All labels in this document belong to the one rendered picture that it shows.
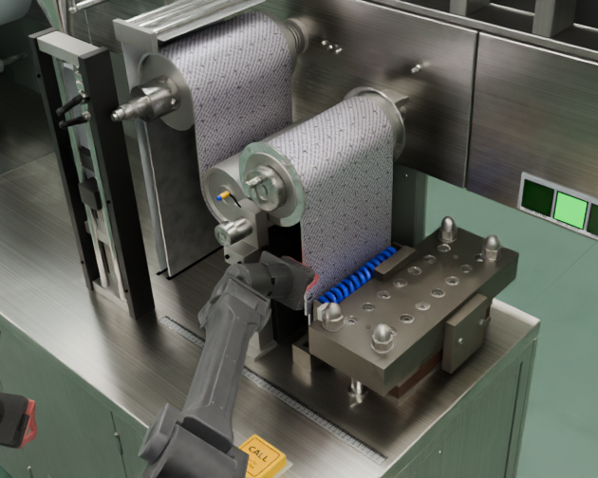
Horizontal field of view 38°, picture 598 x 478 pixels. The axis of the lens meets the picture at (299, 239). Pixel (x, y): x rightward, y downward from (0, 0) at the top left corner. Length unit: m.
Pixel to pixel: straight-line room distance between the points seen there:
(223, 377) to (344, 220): 0.51
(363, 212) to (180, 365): 0.43
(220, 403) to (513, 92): 0.73
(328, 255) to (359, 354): 0.19
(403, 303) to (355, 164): 0.25
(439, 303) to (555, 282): 1.82
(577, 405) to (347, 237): 1.48
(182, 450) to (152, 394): 0.64
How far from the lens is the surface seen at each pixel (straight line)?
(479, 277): 1.55
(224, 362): 1.06
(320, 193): 1.38
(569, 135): 1.42
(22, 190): 2.19
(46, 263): 1.90
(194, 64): 1.47
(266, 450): 1.39
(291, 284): 1.37
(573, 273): 3.33
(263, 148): 1.35
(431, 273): 1.55
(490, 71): 1.45
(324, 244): 1.44
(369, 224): 1.53
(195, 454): 0.91
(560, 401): 2.82
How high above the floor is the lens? 1.97
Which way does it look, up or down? 35 degrees down
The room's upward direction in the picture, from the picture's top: 3 degrees counter-clockwise
